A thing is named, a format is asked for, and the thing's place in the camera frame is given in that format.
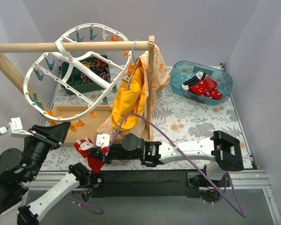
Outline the green compartment organizer box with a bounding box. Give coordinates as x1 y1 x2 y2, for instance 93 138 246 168
66 57 111 93

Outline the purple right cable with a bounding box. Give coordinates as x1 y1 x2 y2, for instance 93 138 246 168
106 112 246 218

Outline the teal transparent plastic bin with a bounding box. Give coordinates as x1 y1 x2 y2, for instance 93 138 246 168
170 61 233 105

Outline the yellow garment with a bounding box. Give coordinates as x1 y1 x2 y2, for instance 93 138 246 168
111 58 146 131

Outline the white orange patterned cloth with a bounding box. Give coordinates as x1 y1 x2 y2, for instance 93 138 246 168
96 46 170 138

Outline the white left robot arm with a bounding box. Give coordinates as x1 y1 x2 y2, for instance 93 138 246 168
0 122 90 225

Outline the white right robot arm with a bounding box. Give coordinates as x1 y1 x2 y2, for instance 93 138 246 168
85 131 244 186

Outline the blue wire hanger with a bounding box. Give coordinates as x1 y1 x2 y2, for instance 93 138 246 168
126 39 139 90

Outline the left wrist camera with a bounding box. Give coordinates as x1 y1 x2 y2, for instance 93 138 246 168
0 117 33 138

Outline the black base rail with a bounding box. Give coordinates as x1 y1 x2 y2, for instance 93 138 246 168
71 170 230 199

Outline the white clip sock hanger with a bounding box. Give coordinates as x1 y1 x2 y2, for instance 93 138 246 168
23 22 133 133

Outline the red christmas sock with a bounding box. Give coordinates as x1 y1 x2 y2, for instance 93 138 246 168
74 138 105 173
188 77 217 96
204 87 222 100

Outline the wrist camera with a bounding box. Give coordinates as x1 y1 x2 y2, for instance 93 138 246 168
93 134 110 155
0 117 33 138

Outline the wooden clothes rack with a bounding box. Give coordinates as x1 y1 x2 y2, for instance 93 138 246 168
0 35 155 147

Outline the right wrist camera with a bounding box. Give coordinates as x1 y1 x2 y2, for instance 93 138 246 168
93 134 110 155

